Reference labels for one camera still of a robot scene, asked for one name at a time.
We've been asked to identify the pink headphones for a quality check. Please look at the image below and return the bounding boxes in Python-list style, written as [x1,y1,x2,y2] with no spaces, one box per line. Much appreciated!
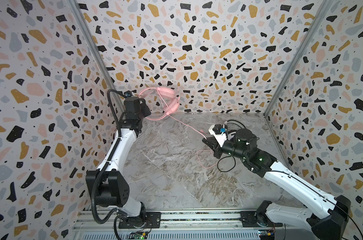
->
[138,87,180,121]

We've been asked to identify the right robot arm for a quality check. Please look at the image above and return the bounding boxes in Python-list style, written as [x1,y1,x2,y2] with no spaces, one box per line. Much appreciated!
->
[202,124,351,240]

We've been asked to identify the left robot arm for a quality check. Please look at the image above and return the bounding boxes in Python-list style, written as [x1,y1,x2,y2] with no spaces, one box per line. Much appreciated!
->
[85,97,151,224]

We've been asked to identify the white black headphones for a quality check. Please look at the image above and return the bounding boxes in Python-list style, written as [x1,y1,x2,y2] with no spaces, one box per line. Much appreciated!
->
[224,120,246,135]

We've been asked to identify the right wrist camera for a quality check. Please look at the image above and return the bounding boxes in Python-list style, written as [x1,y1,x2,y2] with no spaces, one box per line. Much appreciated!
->
[208,124,227,147]

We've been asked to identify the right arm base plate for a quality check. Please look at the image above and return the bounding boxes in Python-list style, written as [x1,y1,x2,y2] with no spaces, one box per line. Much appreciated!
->
[239,211,283,228]

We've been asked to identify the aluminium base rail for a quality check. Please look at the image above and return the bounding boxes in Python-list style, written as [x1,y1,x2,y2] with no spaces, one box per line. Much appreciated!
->
[72,209,316,240]

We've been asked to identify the black corrugated cable conduit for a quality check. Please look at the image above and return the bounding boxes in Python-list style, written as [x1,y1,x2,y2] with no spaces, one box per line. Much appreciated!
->
[90,88,125,225]

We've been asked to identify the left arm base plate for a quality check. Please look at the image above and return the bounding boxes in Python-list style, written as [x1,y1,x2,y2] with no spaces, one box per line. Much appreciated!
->
[118,212,161,229]

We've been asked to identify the left corner aluminium post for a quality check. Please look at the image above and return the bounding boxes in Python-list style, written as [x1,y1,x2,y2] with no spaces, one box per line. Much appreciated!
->
[65,0,128,116]

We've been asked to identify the corner aluminium post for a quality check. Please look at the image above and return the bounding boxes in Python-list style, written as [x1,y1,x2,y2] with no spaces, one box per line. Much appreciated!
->
[263,1,333,119]
[65,0,128,116]

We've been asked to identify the right corner aluminium post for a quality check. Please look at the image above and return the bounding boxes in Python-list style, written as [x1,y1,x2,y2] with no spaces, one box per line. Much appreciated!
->
[263,1,333,119]

